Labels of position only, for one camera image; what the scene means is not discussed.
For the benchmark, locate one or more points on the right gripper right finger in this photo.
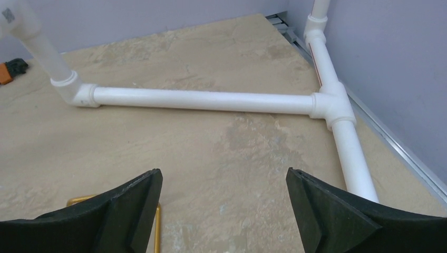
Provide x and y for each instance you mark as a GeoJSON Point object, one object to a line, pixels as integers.
{"type": "Point", "coordinates": [330, 219]}

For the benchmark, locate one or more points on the small orange black object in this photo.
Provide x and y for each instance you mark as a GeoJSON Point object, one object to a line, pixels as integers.
{"type": "Point", "coordinates": [11, 69]}

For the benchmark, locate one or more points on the gold rectangular wire rack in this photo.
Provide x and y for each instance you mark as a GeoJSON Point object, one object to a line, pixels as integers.
{"type": "Point", "coordinates": [157, 230]}

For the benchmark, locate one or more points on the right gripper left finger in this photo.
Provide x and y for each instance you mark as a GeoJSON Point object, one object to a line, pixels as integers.
{"type": "Point", "coordinates": [119, 220]}

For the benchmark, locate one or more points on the white pvc pipe frame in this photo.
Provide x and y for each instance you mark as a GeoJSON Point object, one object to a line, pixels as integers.
{"type": "Point", "coordinates": [330, 103]}

